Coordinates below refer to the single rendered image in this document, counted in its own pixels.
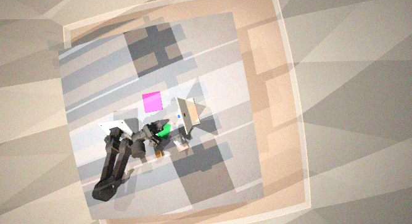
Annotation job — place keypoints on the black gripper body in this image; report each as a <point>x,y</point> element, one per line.
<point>147,131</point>

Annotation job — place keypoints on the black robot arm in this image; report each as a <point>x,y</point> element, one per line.
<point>111,175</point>

